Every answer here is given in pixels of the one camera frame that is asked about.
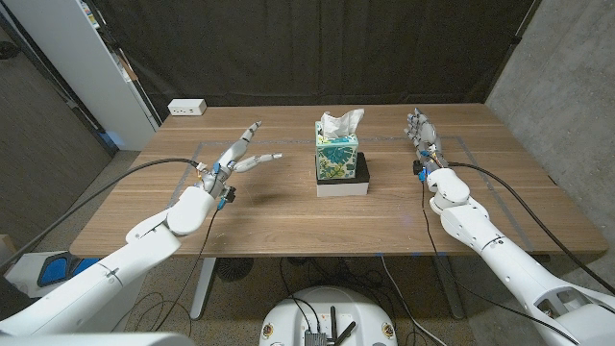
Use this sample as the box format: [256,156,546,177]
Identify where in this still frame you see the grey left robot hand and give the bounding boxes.
[199,120,283,199]

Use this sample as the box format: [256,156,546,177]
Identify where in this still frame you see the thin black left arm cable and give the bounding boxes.
[152,206,221,333]

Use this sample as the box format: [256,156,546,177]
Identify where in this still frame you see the black backdrop frame pole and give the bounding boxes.
[482,0,544,105]

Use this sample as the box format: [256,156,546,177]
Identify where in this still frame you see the white tissue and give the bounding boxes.
[320,108,365,140]

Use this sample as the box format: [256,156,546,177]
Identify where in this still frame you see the grey table leg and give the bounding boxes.
[431,254,466,321]

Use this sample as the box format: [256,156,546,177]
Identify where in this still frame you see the teal floral tissue box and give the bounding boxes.
[314,120,360,182]

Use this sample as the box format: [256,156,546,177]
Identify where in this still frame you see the white cabinet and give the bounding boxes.
[2,0,160,153]

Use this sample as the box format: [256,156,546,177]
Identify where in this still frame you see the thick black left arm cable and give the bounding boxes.
[0,157,202,273]

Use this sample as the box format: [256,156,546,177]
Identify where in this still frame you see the white floor cable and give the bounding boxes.
[381,255,448,346]

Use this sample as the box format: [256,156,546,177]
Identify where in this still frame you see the black round floor disc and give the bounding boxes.
[214,258,255,283]

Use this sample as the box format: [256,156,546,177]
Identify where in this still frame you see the white power strip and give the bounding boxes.
[166,98,209,117]

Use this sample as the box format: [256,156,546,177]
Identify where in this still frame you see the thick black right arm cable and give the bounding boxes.
[446,161,615,295]

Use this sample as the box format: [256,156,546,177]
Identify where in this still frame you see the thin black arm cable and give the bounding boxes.
[152,206,221,333]
[421,180,580,346]

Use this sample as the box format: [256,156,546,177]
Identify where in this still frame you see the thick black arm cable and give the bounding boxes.
[446,161,615,295]
[0,157,202,273]

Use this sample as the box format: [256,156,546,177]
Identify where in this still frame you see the white device with blue pads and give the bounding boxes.
[3,249,105,299]

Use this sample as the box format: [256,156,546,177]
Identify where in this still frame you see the brown cardboard box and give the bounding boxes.
[0,234,19,278]

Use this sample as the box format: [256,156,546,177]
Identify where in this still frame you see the right wrist coloured wire bundle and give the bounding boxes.
[425,143,448,168]

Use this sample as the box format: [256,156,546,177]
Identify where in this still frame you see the black box with white base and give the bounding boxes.
[314,151,371,198]

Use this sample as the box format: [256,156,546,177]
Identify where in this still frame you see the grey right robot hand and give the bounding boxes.
[404,108,451,177]

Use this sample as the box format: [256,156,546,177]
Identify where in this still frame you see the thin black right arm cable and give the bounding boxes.
[421,180,580,346]

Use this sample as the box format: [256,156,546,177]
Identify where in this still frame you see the black backdrop curtain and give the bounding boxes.
[93,0,537,121]

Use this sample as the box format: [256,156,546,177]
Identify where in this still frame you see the white robot torso edge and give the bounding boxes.
[0,332,196,346]

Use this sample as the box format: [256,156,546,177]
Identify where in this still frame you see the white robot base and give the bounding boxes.
[258,285,399,346]

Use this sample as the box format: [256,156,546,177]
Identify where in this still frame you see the white table leg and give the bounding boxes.
[189,257,217,321]

